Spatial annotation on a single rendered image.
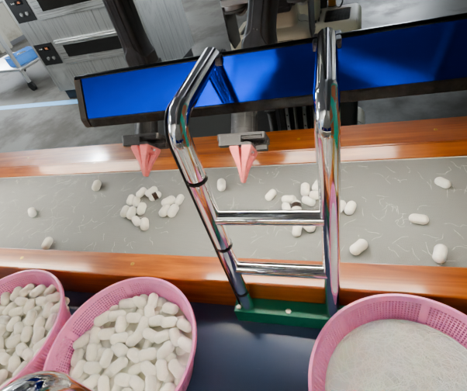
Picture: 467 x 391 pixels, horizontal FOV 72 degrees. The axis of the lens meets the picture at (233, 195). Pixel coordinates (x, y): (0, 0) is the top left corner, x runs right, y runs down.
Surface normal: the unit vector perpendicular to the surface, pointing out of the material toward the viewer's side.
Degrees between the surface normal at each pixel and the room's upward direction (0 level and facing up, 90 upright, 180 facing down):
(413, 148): 45
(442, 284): 0
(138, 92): 58
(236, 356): 0
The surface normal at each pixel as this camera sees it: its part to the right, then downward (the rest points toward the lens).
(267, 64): -0.29, 0.22
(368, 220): -0.22, -0.70
